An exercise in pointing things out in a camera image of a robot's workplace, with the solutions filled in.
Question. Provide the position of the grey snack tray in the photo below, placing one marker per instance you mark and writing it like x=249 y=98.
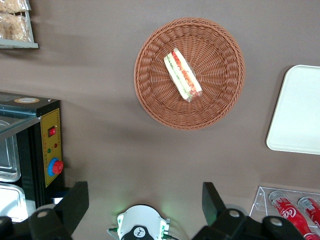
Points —
x=17 y=45

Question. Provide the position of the steel food pan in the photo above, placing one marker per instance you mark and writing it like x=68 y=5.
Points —
x=10 y=202
x=7 y=160

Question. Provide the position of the clear bag of fried snacks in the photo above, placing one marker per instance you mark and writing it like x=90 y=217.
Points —
x=12 y=27
x=12 y=5

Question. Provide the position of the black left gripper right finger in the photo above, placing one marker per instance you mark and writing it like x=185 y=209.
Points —
x=215 y=210

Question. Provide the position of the clear acrylic bottle rack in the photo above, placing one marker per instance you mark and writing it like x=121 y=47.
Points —
x=261 y=200

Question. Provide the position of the round brown wicker basket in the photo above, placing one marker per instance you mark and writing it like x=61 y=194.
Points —
x=212 y=75

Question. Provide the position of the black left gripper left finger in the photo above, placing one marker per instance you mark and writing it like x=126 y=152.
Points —
x=67 y=210

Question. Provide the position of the cream plastic serving tray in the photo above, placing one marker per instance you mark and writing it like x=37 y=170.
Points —
x=297 y=112

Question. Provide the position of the red cola bottle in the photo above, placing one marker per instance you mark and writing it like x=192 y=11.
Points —
x=290 y=212
x=311 y=207

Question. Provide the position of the triangle sandwich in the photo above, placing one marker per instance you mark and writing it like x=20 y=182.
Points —
x=180 y=72

